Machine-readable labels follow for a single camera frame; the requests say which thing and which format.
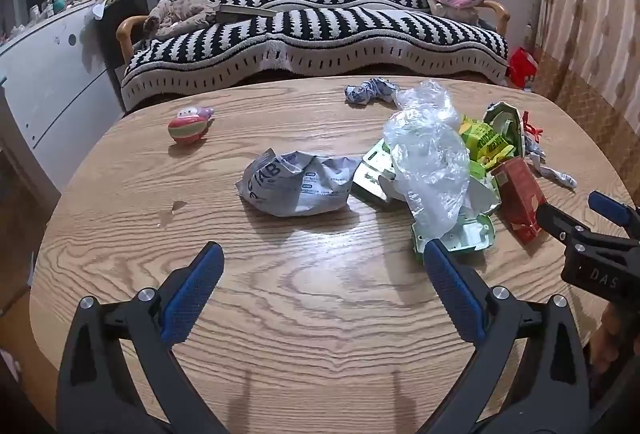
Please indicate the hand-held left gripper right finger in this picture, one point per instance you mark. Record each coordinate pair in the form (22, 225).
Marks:
(452, 291)

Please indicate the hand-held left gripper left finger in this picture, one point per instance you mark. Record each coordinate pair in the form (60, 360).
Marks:
(192, 294)

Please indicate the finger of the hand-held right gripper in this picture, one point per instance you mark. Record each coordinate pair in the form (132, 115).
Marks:
(555, 218)
(610, 209)

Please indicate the red paper box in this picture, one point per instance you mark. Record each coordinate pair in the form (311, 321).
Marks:
(520, 194)

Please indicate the pale green carton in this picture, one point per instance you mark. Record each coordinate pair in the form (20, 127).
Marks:
(372, 169)

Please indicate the person's right hand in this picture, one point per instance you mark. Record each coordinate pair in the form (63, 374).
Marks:
(612, 339)

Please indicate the red and white wrapper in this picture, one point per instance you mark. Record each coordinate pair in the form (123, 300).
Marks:
(552, 174)

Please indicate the yellow and green packet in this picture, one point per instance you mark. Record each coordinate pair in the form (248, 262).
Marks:
(487, 141)

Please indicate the torn green and white carton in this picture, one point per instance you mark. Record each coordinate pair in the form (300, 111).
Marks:
(506, 121)

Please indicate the clear plastic bag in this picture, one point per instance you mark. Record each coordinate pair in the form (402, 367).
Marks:
(430, 154)

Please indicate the crumpled grey wipes bag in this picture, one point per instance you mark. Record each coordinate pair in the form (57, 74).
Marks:
(290, 184)

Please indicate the red plastic bag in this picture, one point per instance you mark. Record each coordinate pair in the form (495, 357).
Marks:
(522, 66)

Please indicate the pink striped toy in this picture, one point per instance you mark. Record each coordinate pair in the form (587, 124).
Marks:
(186, 126)

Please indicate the crumpled blue and white wrapper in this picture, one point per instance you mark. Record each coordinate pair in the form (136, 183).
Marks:
(370, 91)

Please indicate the beige pillow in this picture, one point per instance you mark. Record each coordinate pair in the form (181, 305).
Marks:
(455, 15)

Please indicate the white dresser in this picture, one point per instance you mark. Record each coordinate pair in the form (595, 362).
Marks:
(45, 74)

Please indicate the beige plush cloth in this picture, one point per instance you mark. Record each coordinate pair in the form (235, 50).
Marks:
(180, 14)

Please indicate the black and white striped blanket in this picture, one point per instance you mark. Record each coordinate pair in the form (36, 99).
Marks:
(320, 39)

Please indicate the grey flat book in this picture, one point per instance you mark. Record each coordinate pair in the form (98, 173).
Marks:
(245, 12)

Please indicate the black side cabinet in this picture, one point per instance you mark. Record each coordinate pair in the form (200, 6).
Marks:
(125, 11)

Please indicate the wooden frame sofa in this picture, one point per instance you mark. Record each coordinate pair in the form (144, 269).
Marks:
(126, 30)

